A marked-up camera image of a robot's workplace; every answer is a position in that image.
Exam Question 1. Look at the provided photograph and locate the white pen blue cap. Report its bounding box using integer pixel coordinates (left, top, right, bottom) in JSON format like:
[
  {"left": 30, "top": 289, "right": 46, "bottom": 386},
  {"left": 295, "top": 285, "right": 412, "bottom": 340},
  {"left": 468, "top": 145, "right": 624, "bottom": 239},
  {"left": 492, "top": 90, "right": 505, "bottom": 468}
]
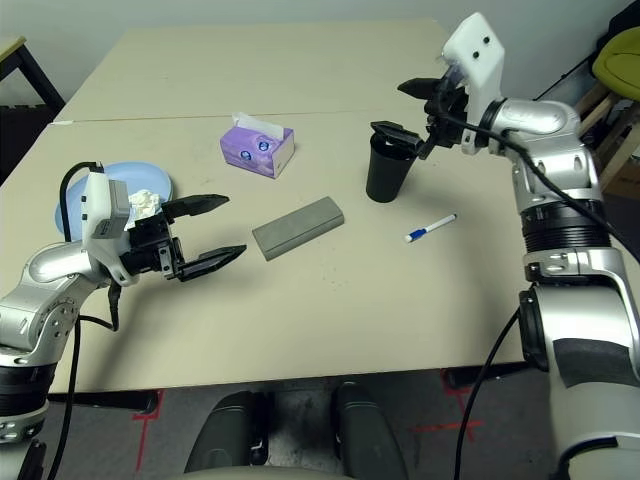
[{"left": 403, "top": 213, "right": 458, "bottom": 245}]

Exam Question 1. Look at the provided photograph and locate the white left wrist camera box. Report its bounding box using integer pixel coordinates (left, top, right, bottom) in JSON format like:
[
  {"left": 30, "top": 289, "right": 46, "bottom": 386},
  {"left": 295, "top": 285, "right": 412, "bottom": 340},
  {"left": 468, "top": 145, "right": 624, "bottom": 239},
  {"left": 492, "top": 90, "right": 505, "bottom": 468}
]
[{"left": 79, "top": 172, "right": 139, "bottom": 287}]

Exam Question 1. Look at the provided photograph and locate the thin black hanging cable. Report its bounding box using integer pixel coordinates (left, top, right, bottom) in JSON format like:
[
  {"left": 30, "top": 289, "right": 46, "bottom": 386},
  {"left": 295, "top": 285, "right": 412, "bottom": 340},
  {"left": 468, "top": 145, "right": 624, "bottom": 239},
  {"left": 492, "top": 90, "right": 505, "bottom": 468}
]
[{"left": 454, "top": 304, "right": 524, "bottom": 480}]

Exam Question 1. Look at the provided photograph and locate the dark grey left robot leg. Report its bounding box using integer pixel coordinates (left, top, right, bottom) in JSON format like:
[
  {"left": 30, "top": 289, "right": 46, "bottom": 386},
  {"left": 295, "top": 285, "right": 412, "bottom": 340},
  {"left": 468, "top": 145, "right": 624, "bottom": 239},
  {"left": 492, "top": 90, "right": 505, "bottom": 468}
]
[{"left": 184, "top": 391, "right": 271, "bottom": 474}]

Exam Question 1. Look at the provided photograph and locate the black foam floor mat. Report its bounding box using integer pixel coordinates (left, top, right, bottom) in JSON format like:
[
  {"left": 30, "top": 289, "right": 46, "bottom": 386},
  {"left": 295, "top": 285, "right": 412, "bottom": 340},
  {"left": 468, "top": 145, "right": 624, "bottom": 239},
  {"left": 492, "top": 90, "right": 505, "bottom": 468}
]
[{"left": 0, "top": 103, "right": 57, "bottom": 186}]

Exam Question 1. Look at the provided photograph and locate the blue plastic plate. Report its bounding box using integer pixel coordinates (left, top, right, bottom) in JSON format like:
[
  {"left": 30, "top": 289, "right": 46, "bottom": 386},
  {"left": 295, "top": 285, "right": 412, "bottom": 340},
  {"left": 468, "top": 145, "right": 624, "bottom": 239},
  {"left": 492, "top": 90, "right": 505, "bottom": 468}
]
[{"left": 53, "top": 160, "right": 175, "bottom": 241}]

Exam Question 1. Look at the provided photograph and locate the dark grey right robot leg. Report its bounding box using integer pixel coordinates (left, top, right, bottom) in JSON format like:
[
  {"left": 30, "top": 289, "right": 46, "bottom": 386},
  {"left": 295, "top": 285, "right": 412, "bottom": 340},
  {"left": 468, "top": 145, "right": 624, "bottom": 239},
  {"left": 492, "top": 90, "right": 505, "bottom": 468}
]
[{"left": 332, "top": 382, "right": 409, "bottom": 480}]

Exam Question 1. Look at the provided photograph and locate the white tissue sheet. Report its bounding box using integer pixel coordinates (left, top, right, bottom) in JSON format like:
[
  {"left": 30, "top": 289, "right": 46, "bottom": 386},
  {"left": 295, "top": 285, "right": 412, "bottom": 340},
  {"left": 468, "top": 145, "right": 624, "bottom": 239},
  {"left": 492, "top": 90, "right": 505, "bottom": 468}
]
[{"left": 231, "top": 112, "right": 284, "bottom": 140}]

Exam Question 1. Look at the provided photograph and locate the thin black pole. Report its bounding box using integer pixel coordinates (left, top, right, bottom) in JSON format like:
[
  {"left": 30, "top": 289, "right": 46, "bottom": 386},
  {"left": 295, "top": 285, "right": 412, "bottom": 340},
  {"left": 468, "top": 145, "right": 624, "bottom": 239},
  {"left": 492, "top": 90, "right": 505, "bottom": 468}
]
[{"left": 534, "top": 47, "right": 601, "bottom": 100}]

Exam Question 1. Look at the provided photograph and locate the purple tissue box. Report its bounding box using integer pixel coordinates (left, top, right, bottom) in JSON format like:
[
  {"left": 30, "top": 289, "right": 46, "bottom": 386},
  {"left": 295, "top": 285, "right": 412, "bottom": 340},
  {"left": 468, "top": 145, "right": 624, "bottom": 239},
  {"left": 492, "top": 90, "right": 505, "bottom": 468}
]
[{"left": 219, "top": 125, "right": 296, "bottom": 180}]

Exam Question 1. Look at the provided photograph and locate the beige side table black frame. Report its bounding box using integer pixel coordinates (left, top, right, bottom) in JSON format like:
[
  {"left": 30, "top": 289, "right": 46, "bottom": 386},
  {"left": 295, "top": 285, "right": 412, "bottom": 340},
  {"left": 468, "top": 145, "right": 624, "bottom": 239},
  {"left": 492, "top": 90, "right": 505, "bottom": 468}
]
[{"left": 0, "top": 34, "right": 66, "bottom": 114}]

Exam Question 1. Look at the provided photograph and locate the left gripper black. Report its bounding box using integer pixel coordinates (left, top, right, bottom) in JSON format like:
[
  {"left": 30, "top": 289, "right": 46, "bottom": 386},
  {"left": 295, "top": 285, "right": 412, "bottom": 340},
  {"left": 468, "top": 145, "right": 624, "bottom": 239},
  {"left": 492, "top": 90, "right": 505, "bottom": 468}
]
[{"left": 119, "top": 193, "right": 249, "bottom": 282}]

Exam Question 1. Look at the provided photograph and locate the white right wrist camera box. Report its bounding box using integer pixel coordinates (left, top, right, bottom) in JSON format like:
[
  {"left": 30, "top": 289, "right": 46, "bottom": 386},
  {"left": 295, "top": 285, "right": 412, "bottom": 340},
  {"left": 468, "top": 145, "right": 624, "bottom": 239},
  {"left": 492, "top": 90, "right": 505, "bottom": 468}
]
[{"left": 442, "top": 13, "right": 506, "bottom": 154}]

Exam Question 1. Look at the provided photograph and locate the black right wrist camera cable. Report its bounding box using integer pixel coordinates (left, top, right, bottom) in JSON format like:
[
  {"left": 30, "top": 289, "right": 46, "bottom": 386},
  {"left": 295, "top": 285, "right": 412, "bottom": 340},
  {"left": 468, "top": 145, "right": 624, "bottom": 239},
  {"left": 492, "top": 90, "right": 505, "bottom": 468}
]
[{"left": 432, "top": 79, "right": 624, "bottom": 239}]

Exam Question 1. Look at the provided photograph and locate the grey glasses case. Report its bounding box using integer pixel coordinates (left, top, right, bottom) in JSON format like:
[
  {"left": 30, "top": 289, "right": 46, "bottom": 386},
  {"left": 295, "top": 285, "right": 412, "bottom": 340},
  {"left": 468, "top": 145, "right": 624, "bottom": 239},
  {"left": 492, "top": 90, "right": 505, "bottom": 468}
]
[{"left": 251, "top": 196, "right": 346, "bottom": 261}]

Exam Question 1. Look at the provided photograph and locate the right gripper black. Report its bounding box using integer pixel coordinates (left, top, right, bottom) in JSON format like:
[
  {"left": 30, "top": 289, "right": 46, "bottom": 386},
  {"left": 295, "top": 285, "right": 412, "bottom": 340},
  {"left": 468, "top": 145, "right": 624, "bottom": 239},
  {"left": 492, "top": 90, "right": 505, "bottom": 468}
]
[{"left": 369, "top": 74, "right": 474, "bottom": 160}]

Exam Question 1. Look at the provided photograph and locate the black plastic cup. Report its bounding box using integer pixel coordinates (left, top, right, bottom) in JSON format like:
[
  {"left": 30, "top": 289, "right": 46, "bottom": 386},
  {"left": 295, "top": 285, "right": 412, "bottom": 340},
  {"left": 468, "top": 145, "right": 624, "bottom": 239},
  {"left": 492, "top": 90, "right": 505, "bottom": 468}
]
[{"left": 365, "top": 134, "right": 421, "bottom": 204}]

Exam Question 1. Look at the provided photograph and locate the brown cardboard box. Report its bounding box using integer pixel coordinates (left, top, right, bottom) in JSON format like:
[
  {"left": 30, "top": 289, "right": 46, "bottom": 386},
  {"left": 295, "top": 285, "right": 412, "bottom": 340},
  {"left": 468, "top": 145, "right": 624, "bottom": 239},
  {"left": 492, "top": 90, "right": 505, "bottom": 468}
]
[{"left": 604, "top": 159, "right": 640, "bottom": 201}]

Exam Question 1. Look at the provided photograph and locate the dark grey robot leg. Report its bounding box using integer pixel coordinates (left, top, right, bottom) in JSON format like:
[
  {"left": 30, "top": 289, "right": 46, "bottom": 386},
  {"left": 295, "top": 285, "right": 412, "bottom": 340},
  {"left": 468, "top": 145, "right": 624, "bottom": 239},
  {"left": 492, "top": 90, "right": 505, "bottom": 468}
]
[
  {"left": 332, "top": 382, "right": 409, "bottom": 480},
  {"left": 184, "top": 391, "right": 271, "bottom": 474}
]

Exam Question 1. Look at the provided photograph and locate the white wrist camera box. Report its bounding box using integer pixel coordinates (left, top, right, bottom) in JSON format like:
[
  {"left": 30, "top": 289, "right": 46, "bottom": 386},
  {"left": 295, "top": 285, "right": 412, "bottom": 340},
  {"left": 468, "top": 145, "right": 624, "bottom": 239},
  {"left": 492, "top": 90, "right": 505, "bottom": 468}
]
[
  {"left": 79, "top": 172, "right": 139, "bottom": 287},
  {"left": 442, "top": 13, "right": 506, "bottom": 154}
]

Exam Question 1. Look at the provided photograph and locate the green seat wooden stool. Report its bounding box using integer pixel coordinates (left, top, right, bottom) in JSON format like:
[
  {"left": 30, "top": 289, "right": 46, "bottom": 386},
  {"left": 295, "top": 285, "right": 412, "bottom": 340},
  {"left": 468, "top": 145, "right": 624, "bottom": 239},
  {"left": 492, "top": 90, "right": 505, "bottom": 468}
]
[{"left": 574, "top": 27, "right": 640, "bottom": 194}]

